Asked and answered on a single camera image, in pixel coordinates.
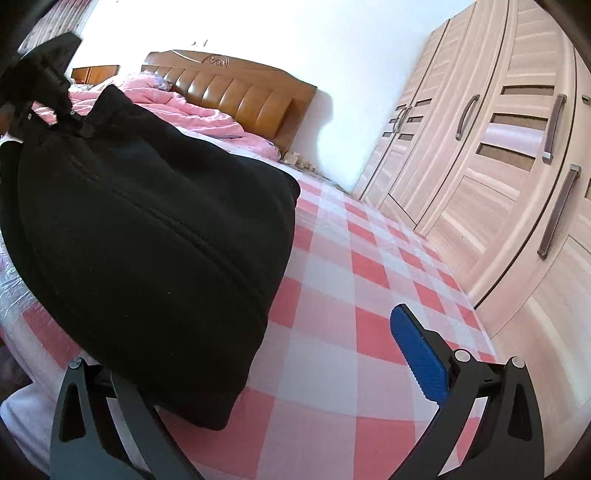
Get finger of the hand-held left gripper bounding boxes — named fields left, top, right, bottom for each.
left=13, top=32, right=94, bottom=138

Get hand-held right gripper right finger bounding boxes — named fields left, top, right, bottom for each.
left=387, top=304, right=548, bottom=480

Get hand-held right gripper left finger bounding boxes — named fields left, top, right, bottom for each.
left=48, top=357, right=206, bottom=480

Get black pants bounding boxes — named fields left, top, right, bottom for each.
left=0, top=84, right=302, bottom=431

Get wooden nightstand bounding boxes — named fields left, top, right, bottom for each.
left=71, top=65, right=121, bottom=86

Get pink checkered bed sheet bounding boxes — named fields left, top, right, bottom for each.
left=0, top=134, right=499, bottom=480

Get pink duvet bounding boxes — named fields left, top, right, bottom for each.
left=30, top=73, right=247, bottom=141

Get light wooden wardrobe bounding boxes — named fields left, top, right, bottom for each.
left=353, top=0, right=591, bottom=416

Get wooden padded headboard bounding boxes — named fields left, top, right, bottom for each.
left=141, top=50, right=318, bottom=160

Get small beige bedside items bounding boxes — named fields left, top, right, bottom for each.
left=281, top=151, right=319, bottom=172

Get dark wardrobe door handle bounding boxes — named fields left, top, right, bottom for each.
left=542, top=95, right=568, bottom=163
left=538, top=165, right=581, bottom=260
left=455, top=95, right=481, bottom=140

